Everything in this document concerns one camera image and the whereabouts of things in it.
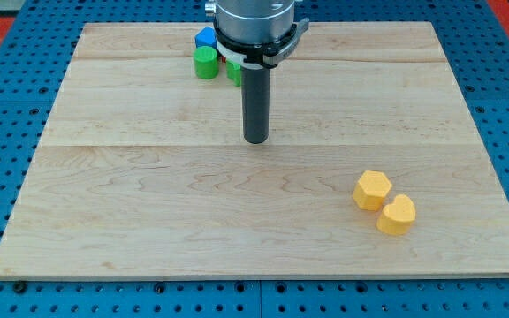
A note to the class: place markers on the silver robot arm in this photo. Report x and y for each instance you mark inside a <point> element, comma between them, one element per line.
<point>252,21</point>

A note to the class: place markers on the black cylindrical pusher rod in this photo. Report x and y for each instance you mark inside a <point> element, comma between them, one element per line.
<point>255,92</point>

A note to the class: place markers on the green block behind rod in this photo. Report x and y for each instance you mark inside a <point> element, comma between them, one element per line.
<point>233,71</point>

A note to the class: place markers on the black and white mounting clamp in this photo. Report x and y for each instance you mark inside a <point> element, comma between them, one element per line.
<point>266,55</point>

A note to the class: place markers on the green cylinder block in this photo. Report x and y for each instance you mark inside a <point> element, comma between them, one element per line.
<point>206,63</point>

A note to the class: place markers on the light wooden board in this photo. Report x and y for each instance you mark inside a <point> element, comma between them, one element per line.
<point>142,172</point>

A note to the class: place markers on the yellow hexagon block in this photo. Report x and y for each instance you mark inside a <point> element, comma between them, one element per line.
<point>371,190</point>

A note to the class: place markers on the blue block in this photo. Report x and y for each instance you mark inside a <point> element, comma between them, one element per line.
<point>206,38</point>

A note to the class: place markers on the yellow heart block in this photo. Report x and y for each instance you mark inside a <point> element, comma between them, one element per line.
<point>398,217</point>

